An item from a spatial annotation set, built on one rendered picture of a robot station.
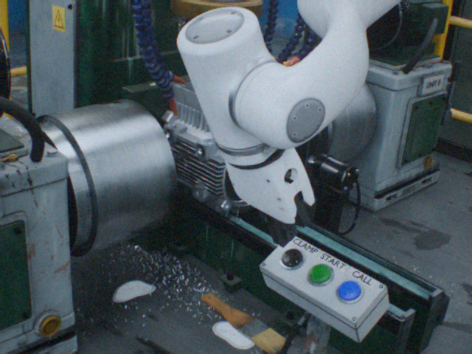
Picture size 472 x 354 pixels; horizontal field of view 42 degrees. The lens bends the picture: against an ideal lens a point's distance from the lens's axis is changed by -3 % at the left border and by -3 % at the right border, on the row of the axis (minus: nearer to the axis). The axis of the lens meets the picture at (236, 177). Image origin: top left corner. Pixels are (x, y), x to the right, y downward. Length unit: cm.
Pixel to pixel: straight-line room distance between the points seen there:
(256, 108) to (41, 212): 45
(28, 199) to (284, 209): 38
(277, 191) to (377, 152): 90
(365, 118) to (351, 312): 75
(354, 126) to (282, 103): 88
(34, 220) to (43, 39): 63
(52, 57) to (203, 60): 87
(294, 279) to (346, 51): 36
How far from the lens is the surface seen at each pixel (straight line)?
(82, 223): 103
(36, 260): 98
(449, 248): 158
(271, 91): 59
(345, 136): 144
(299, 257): 88
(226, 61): 62
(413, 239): 158
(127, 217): 106
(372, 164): 162
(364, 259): 121
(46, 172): 92
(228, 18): 64
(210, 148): 121
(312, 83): 60
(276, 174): 71
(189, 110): 129
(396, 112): 159
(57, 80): 146
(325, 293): 85
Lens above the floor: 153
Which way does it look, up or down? 25 degrees down
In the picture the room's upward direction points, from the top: 5 degrees clockwise
